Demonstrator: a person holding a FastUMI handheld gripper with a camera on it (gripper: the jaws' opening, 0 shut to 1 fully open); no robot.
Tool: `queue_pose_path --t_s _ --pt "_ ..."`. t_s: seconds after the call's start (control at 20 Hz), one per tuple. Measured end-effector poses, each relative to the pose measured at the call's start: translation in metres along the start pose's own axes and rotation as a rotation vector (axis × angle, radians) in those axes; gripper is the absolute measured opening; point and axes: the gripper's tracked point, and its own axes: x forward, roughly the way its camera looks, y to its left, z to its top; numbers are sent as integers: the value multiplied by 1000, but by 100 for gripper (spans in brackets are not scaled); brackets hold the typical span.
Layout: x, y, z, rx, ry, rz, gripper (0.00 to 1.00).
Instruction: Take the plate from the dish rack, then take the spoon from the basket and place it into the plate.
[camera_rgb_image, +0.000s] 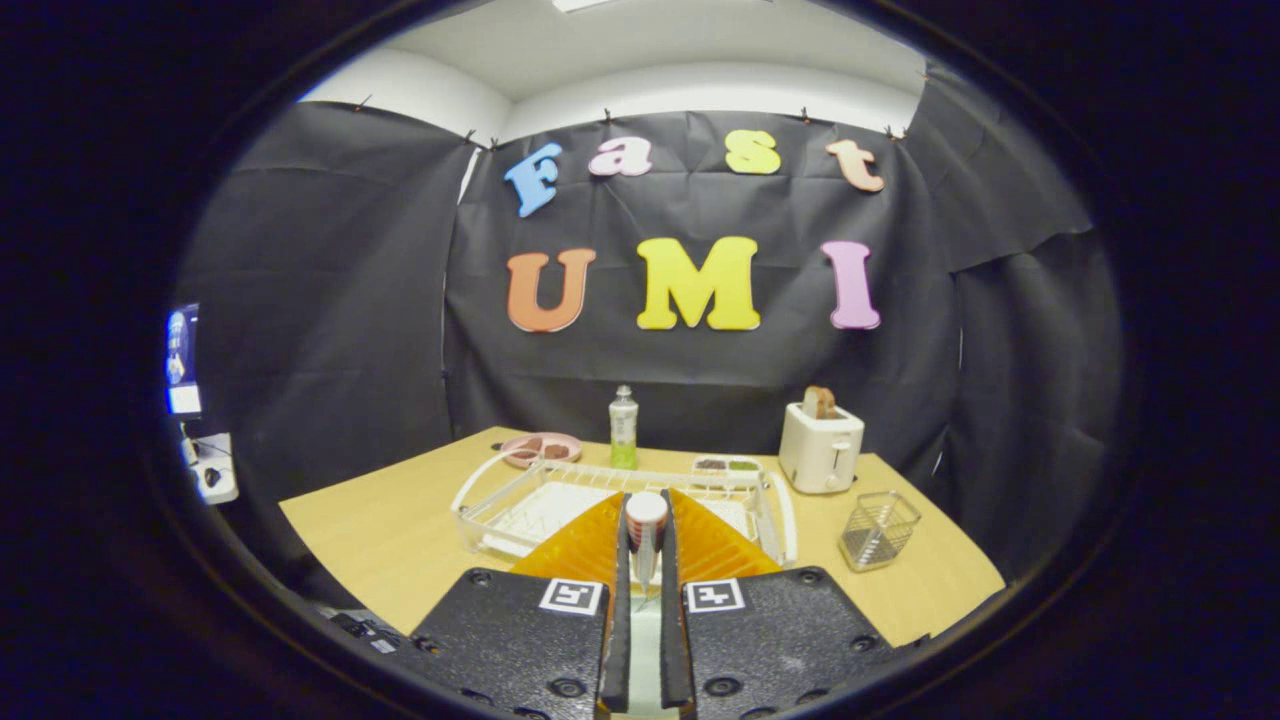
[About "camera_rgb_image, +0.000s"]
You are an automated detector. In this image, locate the white toaster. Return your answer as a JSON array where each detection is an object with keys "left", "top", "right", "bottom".
[{"left": 778, "top": 401, "right": 866, "bottom": 496}]

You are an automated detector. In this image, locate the green drink bottle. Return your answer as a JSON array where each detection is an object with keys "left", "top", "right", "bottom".
[{"left": 609, "top": 385, "right": 639, "bottom": 471}]

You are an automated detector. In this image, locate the black backdrop cloth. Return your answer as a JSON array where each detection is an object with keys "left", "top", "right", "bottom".
[{"left": 175, "top": 60, "right": 1126, "bottom": 581}]

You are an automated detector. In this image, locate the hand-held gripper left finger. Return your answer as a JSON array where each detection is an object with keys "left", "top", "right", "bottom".
[{"left": 405, "top": 490, "right": 633, "bottom": 720}]

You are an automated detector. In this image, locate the white power strip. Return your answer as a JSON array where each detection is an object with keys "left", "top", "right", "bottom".
[{"left": 180, "top": 432, "right": 241, "bottom": 505}]

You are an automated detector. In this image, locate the pink plate with food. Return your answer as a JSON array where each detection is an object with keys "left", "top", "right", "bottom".
[{"left": 498, "top": 432, "right": 583, "bottom": 470}]

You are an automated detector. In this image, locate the spoon with pink checked handle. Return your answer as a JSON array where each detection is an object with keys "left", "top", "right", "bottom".
[{"left": 625, "top": 491, "right": 669, "bottom": 601}]

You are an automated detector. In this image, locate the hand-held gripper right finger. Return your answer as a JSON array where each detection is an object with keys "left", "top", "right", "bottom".
[{"left": 660, "top": 488, "right": 896, "bottom": 720}]

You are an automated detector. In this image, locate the blue lit screen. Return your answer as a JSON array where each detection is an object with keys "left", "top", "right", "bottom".
[{"left": 165, "top": 303, "right": 203, "bottom": 418}]

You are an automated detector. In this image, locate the silver wire mesh basket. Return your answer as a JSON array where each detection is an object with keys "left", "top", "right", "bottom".
[{"left": 838, "top": 490, "right": 922, "bottom": 573}]

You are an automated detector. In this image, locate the white wire dish rack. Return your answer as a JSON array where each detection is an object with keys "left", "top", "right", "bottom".
[{"left": 450, "top": 450, "right": 799, "bottom": 568}]

